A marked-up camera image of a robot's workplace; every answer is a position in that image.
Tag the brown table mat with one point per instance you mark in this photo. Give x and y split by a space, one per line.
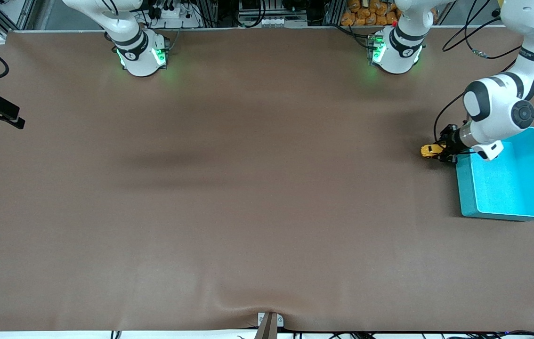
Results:
267 197

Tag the white power strip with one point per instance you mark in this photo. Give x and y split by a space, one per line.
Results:
177 19

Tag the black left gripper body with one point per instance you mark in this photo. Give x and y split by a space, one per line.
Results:
450 139

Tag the teal plastic storage bin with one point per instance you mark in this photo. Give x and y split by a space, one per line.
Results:
507 188

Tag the pile of orange bags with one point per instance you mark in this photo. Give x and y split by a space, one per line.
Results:
366 16

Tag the yellow beetle toy car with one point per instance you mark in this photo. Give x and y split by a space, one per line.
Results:
429 150

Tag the white connector block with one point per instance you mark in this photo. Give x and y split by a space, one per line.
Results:
271 22

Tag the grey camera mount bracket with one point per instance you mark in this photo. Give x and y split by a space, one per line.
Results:
268 329

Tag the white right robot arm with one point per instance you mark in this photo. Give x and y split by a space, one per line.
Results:
140 52

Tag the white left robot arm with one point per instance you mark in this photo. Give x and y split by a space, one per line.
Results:
497 108

